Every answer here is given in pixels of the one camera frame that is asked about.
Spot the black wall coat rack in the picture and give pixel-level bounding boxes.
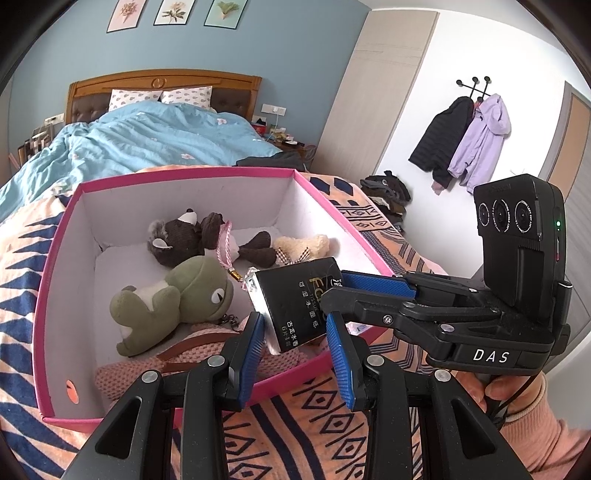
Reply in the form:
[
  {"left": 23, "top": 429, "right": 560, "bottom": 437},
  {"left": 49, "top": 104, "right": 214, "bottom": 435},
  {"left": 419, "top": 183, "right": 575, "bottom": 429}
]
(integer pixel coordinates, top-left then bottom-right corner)
[{"left": 456, "top": 76, "right": 492, "bottom": 100}]

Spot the green plant picture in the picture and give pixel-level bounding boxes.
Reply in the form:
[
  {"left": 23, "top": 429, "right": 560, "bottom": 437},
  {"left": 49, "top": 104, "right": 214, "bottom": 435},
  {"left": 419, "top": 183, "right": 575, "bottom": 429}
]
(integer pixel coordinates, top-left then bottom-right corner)
[{"left": 204, "top": 0, "right": 247, "bottom": 27}]

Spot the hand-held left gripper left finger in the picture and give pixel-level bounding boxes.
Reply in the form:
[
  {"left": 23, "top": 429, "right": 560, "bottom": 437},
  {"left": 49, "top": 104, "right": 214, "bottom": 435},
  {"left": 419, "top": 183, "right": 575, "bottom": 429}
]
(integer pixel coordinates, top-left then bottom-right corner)
[{"left": 60, "top": 311, "right": 266, "bottom": 480}]

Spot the black cloth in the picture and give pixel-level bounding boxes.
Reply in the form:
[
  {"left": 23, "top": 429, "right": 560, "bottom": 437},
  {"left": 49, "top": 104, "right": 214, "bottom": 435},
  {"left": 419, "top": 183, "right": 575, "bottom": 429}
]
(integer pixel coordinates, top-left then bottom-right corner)
[{"left": 233, "top": 150, "right": 308, "bottom": 169}]

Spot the pink cardboard box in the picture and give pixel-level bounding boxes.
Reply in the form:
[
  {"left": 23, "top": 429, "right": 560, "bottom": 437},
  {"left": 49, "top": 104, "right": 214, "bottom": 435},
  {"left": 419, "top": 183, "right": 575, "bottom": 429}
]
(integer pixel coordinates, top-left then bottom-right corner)
[{"left": 33, "top": 167, "right": 402, "bottom": 432}]

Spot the black cable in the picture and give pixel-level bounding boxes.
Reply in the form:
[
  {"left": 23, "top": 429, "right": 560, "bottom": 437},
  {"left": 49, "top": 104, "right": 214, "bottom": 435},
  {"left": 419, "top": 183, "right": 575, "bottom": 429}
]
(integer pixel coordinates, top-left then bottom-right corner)
[{"left": 485, "top": 374, "right": 543, "bottom": 428}]

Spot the white flower picture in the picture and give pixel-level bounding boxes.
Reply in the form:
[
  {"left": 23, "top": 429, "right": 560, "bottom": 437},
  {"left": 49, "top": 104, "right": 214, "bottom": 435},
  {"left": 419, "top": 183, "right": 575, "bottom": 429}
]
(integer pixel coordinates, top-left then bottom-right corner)
[{"left": 154, "top": 0, "right": 194, "bottom": 26}]

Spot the blue duvet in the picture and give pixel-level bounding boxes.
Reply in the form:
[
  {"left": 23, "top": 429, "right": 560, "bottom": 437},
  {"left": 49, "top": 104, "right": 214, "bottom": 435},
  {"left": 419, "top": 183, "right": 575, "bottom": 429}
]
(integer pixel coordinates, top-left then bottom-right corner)
[{"left": 0, "top": 100, "right": 282, "bottom": 222}]

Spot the black tissue pack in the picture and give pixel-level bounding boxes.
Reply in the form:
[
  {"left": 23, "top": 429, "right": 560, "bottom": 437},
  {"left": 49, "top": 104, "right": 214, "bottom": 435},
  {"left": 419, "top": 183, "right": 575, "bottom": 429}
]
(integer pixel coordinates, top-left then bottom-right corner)
[{"left": 253, "top": 257, "right": 345, "bottom": 356}]

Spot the orange patterned blanket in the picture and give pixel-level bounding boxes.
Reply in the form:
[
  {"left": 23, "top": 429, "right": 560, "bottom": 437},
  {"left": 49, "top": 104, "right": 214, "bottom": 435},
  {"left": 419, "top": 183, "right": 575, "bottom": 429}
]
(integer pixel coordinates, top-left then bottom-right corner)
[{"left": 0, "top": 166, "right": 448, "bottom": 480}]

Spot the cluttered dark bedside table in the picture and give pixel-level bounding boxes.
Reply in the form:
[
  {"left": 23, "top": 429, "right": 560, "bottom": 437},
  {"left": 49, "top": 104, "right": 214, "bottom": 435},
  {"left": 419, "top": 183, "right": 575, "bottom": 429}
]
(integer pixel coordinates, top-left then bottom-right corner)
[{"left": 252, "top": 117, "right": 319, "bottom": 160}]

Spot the cream plush bear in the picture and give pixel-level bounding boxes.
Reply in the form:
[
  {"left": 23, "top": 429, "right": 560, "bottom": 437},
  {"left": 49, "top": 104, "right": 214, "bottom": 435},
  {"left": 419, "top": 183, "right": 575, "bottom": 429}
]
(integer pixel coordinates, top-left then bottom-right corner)
[{"left": 272, "top": 234, "right": 331, "bottom": 266}]

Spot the purple hooded coat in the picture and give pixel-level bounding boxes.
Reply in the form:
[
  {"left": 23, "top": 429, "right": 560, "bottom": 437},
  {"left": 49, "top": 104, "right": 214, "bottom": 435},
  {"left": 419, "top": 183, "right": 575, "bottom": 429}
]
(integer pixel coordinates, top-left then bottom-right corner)
[{"left": 448, "top": 93, "right": 512, "bottom": 195}]

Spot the white dotted pillow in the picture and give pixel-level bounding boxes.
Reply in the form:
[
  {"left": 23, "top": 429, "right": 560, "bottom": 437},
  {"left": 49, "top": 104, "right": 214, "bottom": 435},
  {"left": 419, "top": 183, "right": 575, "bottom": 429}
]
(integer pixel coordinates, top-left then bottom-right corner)
[
  {"left": 107, "top": 89, "right": 163, "bottom": 112},
  {"left": 160, "top": 86, "right": 214, "bottom": 108}
]

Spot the person's right hand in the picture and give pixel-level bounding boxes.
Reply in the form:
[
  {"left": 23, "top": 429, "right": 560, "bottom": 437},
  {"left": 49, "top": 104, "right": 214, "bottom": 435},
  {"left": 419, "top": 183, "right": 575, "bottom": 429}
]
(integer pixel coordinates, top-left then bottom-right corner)
[{"left": 455, "top": 369, "right": 549, "bottom": 426}]

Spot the wooden bed headboard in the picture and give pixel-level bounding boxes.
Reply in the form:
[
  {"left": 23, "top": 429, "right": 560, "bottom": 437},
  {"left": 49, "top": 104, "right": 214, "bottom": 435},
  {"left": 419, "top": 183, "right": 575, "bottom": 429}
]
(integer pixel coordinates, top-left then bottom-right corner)
[{"left": 65, "top": 70, "right": 263, "bottom": 125}]

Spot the bedside table with bottles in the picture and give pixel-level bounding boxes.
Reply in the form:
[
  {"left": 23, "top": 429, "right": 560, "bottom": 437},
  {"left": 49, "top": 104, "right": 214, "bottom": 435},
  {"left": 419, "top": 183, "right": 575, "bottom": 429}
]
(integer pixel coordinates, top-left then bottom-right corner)
[{"left": 9, "top": 115, "right": 63, "bottom": 171}]

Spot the pink knitted bag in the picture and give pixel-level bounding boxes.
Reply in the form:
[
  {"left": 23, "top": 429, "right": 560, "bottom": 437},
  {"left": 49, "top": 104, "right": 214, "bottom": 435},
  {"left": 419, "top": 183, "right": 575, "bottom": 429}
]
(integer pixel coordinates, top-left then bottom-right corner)
[{"left": 95, "top": 320, "right": 324, "bottom": 402}]

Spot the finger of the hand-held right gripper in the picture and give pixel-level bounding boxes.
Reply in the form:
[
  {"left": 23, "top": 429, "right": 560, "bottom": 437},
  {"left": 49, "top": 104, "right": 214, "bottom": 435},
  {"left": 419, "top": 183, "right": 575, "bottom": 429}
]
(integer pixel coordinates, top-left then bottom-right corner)
[
  {"left": 339, "top": 271, "right": 483, "bottom": 302},
  {"left": 320, "top": 288, "right": 497, "bottom": 356}
]

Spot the wooden door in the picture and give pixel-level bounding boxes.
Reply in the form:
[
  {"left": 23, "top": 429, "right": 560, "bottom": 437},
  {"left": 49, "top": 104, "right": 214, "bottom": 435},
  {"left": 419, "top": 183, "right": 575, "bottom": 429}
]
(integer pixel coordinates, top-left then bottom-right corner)
[{"left": 545, "top": 80, "right": 591, "bottom": 204}]

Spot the brown plush koala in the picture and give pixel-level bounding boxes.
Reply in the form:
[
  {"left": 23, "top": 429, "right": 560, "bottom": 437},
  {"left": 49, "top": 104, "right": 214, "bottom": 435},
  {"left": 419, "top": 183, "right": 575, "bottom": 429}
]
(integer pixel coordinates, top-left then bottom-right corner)
[{"left": 147, "top": 209, "right": 278, "bottom": 269}]

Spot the beige wardrobe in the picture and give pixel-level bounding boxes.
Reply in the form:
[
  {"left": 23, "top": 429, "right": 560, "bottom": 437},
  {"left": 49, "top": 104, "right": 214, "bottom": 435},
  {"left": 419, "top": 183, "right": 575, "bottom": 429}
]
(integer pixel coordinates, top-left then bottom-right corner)
[{"left": 307, "top": 9, "right": 439, "bottom": 174}]

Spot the black padded coat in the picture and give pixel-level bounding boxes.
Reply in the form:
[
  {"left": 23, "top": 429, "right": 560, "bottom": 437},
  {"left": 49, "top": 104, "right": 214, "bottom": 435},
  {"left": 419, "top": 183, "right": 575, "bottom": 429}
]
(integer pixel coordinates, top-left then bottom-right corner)
[{"left": 409, "top": 96, "right": 476, "bottom": 185}]

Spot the green plush frog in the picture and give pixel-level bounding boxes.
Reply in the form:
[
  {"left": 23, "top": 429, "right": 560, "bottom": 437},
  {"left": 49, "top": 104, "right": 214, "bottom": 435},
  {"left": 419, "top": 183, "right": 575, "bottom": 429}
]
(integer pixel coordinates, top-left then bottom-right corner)
[{"left": 109, "top": 256, "right": 235, "bottom": 357}]

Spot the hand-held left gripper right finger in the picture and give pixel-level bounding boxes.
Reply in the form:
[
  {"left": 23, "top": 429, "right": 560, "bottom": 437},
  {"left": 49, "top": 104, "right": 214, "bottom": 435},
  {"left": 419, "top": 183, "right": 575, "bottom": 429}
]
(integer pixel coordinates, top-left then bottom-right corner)
[{"left": 325, "top": 314, "right": 527, "bottom": 480}]

